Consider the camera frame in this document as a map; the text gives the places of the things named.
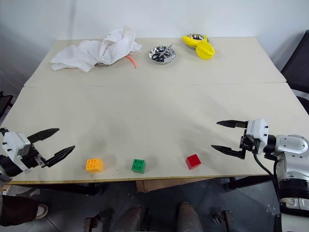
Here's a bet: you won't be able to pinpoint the black chair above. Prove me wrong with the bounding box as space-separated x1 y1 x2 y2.
281 30 309 111

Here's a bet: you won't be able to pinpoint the silver metal plate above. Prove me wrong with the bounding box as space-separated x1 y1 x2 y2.
148 45 178 65

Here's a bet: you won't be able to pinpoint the white crumpled cloth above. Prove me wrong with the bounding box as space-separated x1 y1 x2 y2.
50 25 142 73

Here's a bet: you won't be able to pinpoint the orange tube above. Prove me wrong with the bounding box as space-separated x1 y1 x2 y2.
126 56 138 69

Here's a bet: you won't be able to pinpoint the orange toy brick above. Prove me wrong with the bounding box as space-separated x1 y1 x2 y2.
85 158 104 173

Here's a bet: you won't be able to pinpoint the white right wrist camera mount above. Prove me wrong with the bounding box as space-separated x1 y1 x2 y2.
245 118 270 155

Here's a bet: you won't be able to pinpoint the red toy brick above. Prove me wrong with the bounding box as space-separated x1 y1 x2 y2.
185 153 201 171

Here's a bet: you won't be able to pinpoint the person's shoe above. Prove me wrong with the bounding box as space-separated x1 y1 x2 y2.
35 204 49 220

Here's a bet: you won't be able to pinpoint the yellow plastic starfruit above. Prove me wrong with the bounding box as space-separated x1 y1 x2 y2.
195 41 215 60

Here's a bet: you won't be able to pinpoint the black table leg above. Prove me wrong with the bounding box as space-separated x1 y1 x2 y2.
224 175 281 190

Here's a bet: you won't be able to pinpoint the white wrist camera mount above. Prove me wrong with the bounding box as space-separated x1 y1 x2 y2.
1 131 31 174
245 118 270 155

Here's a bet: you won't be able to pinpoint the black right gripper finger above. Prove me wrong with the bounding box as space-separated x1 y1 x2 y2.
211 145 247 160
216 119 249 129

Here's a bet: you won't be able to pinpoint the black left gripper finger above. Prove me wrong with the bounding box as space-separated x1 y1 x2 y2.
27 128 60 145
40 145 76 169

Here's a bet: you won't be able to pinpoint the black handled scissors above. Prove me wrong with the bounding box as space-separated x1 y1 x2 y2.
152 43 173 63

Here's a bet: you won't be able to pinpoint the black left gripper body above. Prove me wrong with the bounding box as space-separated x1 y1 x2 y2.
21 144 48 173

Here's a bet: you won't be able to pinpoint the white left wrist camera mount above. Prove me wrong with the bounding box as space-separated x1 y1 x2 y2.
1 131 31 174

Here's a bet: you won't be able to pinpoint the dark brown trouser leg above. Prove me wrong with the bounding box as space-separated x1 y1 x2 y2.
0 195 40 227

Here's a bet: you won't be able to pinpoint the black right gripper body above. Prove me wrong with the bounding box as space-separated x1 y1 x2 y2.
239 129 261 154

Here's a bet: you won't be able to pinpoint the black metal frame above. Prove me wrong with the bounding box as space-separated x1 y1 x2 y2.
0 90 14 116

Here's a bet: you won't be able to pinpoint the green toy brick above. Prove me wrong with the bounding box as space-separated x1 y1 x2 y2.
131 159 146 174

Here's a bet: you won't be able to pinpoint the dark rounded robot leg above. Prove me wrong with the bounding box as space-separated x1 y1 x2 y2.
111 205 152 232
178 202 201 232

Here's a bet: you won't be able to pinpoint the dark metal foot bracket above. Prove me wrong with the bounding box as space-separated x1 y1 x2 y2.
212 209 234 232
84 209 114 232

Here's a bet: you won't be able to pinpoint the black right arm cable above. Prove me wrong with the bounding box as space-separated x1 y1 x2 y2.
252 151 281 191

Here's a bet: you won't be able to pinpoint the silver metal bowl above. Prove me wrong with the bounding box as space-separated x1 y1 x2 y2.
186 33 210 50

